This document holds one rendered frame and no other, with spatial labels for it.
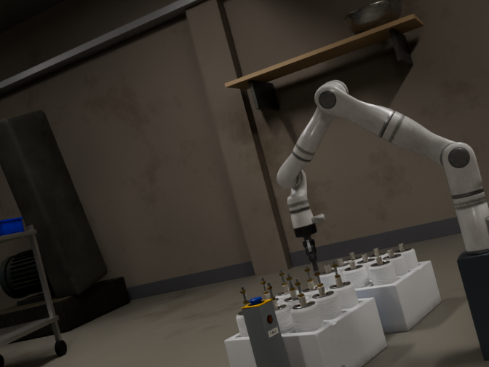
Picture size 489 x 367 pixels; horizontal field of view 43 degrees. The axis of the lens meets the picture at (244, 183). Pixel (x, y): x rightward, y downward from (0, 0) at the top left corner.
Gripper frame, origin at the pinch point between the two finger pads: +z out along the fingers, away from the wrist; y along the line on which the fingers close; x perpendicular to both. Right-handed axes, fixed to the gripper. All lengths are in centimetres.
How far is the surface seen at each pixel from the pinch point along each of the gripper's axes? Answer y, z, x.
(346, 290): -5.6, 11.2, 7.8
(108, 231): -355, -34, -195
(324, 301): 4.7, 11.1, 0.0
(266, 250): -291, 16, -47
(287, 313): 6.6, 11.8, -12.6
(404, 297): -29.0, 23.3, 28.0
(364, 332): -1.6, 25.7, 10.0
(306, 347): 17.9, 21.2, -8.3
